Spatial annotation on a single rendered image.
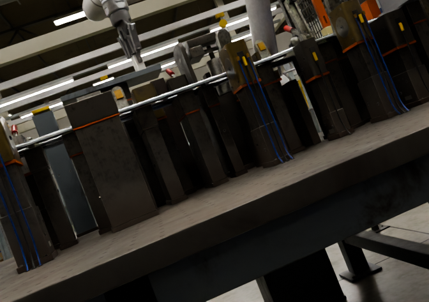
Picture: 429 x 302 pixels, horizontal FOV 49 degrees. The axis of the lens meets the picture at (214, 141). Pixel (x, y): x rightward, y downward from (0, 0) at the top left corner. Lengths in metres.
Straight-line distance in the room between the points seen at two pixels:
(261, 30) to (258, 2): 0.11
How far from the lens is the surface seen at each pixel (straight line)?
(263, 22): 1.98
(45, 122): 1.71
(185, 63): 1.62
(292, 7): 1.81
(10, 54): 7.84
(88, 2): 1.94
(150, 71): 1.71
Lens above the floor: 0.78
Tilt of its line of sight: 2 degrees up
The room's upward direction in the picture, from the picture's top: 22 degrees counter-clockwise
